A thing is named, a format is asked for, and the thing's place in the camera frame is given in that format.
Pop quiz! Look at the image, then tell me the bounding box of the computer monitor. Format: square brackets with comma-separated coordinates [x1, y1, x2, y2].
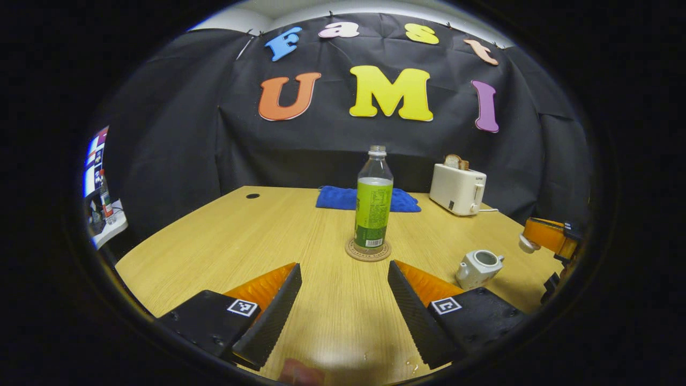
[83, 126, 110, 198]

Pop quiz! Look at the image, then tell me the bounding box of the round cork coaster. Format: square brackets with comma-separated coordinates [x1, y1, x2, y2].
[345, 237, 392, 263]

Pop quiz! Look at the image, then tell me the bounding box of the white ceramic teacup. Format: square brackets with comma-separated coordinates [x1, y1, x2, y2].
[456, 250, 505, 291]

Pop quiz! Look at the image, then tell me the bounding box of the white toaster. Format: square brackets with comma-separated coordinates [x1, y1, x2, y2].
[429, 164, 487, 217]

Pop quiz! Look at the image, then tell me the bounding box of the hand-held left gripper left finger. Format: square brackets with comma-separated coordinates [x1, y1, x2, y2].
[155, 262, 303, 372]

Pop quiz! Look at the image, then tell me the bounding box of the small red label bottle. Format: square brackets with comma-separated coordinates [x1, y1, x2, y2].
[99, 170, 116, 223]

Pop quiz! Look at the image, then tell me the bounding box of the white side table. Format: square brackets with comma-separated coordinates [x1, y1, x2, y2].
[88, 199, 129, 250]

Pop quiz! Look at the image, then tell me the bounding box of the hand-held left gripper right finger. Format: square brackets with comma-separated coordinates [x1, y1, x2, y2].
[387, 259, 528, 370]

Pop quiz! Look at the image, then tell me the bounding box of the green label water bottle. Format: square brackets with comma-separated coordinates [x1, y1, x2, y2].
[354, 145, 394, 254]

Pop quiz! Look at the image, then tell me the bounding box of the blue towel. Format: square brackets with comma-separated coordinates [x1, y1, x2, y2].
[315, 185, 422, 213]

